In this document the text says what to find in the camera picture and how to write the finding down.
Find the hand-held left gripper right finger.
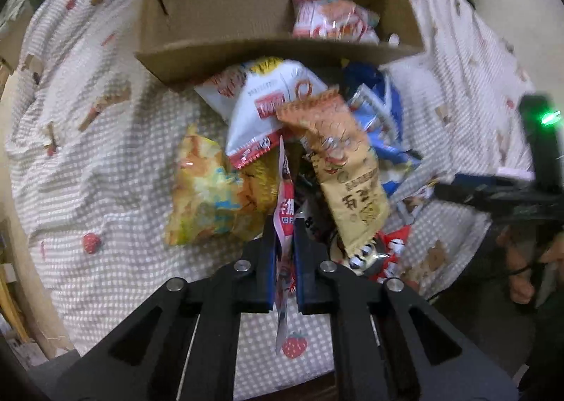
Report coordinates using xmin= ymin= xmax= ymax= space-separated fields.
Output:
xmin=293 ymin=217 xmax=521 ymax=401

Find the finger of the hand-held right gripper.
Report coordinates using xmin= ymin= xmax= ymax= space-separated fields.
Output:
xmin=434 ymin=172 xmax=536 ymax=217

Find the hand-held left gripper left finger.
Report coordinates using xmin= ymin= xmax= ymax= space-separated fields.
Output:
xmin=53 ymin=213 xmax=283 ymax=401

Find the white red cartoon snack packet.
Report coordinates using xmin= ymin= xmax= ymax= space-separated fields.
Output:
xmin=273 ymin=136 xmax=297 ymax=355

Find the black white snack packet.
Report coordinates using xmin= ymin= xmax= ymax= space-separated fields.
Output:
xmin=330 ymin=233 xmax=388 ymax=282

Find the yellow snack packet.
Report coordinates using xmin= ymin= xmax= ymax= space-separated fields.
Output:
xmin=165 ymin=125 xmax=280 ymax=247

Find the tan orange snack packet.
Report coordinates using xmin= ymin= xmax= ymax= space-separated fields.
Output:
xmin=277 ymin=86 xmax=391 ymax=258

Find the white snack packet red label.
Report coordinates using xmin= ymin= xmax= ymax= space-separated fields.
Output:
xmin=194 ymin=58 xmax=329 ymax=170

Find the person's right hand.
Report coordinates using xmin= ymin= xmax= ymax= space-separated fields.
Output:
xmin=496 ymin=225 xmax=564 ymax=305

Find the blue white snack packet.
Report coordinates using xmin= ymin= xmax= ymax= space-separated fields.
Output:
xmin=379 ymin=136 xmax=437 ymax=208

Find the white dotted printed blanket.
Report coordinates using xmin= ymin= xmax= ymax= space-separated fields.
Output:
xmin=4 ymin=0 xmax=536 ymax=401

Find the black cable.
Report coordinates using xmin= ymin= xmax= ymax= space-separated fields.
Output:
xmin=507 ymin=261 xmax=544 ymax=279

